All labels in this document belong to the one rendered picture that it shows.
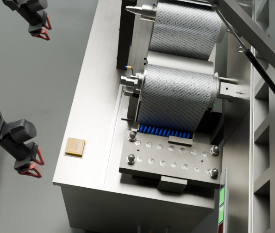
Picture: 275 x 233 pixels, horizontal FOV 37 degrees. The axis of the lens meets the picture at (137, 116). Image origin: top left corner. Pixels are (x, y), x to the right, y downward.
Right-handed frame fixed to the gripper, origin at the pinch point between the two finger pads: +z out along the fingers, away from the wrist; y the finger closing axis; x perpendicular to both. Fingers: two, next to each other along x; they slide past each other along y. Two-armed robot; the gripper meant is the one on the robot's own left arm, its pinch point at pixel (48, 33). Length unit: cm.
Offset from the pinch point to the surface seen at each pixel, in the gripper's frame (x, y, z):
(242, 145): -77, -63, 6
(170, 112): -51, -42, 15
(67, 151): -5, -50, 17
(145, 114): -40, -41, 15
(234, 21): -86, -56, -43
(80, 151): -9, -50, 19
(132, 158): -34, -57, 17
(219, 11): -84, -57, -48
